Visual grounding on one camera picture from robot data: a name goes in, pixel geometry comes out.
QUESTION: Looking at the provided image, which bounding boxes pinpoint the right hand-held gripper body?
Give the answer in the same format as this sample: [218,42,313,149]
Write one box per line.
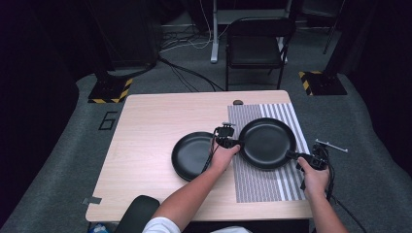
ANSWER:
[307,138,350,171]

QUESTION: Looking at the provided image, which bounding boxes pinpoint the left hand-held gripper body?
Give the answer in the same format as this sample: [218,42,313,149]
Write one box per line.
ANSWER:
[213,121,237,149]

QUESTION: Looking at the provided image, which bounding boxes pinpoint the black round plate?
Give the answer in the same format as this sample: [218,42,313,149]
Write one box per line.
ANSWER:
[170,130,217,183]
[238,116,297,172]

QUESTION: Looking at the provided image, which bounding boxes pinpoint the person's left hand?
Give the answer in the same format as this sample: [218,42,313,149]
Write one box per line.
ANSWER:
[208,137,242,176]

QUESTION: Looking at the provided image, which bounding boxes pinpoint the person's right hand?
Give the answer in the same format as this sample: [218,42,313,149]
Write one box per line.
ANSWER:
[296,156,331,200]

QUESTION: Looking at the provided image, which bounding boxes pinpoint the grey white striped placemat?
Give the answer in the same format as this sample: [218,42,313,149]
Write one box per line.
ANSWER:
[226,102,312,204]

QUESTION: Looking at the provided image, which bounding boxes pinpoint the black yellow-striped stand base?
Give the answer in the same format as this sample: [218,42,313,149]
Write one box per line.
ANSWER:
[87,73,134,105]
[298,70,348,97]

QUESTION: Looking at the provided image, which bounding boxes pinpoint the black folding chair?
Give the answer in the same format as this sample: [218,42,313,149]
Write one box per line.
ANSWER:
[224,17,297,91]

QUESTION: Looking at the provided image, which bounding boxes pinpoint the black curtain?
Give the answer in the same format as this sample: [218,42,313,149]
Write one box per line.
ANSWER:
[0,0,81,227]
[344,0,412,174]

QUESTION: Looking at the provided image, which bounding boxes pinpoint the person's white shirt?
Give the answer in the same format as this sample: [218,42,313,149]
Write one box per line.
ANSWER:
[141,216,254,233]

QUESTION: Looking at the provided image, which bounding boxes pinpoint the black padded chair armrest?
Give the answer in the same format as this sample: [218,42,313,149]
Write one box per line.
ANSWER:
[114,194,161,233]

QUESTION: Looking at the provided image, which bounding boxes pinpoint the black tripod leg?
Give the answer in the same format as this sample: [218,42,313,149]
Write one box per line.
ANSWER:
[322,0,345,55]

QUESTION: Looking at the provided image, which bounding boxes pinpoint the grey tape strip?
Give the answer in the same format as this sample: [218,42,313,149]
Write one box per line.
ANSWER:
[82,196,103,206]

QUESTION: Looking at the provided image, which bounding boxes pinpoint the blue white object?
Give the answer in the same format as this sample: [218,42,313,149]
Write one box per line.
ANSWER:
[87,222,110,233]

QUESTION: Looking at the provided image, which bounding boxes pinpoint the left hand-held gripper black cable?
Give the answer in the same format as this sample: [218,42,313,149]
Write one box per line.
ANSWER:
[200,126,222,175]

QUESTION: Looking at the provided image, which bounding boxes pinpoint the thick black floor cable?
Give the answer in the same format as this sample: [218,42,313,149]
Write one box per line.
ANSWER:
[157,56,225,92]

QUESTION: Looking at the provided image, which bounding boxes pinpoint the white floor cables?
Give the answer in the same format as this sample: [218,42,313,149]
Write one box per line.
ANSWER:
[159,0,227,52]

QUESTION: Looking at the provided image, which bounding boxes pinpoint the white desk frame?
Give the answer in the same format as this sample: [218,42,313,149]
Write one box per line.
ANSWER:
[210,0,292,64]

